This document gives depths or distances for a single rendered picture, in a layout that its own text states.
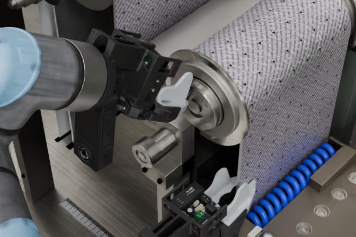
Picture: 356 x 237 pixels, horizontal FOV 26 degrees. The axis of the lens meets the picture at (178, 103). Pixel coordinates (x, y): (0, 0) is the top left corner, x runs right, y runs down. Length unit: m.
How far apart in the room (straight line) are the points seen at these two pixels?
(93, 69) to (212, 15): 0.42
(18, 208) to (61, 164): 0.71
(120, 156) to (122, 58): 0.59
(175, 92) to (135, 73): 0.09
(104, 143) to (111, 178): 0.50
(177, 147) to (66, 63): 0.35
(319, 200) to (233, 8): 0.32
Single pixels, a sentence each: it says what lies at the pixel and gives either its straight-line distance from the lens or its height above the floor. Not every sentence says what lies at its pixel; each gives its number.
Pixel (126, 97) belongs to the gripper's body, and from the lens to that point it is 0.87.
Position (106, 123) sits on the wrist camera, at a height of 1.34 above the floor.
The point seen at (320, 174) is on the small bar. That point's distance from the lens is 1.21.
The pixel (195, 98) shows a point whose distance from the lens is 0.99.
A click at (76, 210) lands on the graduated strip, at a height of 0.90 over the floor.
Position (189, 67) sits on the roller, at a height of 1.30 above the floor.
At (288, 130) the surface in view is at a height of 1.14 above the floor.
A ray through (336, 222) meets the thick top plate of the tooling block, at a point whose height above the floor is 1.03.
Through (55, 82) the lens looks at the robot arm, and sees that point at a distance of 0.75.
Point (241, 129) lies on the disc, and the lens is 1.00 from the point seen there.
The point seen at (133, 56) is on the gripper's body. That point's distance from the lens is 0.85.
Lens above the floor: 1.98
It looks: 46 degrees down
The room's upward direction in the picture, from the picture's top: straight up
